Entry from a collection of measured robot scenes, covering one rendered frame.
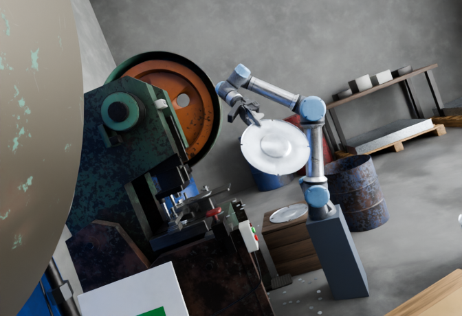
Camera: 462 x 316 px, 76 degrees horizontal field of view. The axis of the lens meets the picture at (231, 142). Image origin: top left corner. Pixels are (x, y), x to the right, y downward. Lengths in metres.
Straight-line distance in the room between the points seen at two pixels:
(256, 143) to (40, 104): 1.04
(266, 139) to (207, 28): 4.05
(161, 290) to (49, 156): 1.34
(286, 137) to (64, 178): 1.06
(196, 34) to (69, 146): 4.90
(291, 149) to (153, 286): 0.92
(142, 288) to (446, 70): 5.37
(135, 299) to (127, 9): 4.70
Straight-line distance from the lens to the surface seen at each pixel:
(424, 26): 5.87
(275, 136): 1.29
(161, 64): 2.08
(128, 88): 1.56
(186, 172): 1.65
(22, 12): 0.31
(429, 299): 1.25
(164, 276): 1.58
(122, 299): 1.69
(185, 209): 1.66
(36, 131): 0.30
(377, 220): 2.48
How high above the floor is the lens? 1.08
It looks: 3 degrees down
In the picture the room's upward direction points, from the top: 22 degrees counter-clockwise
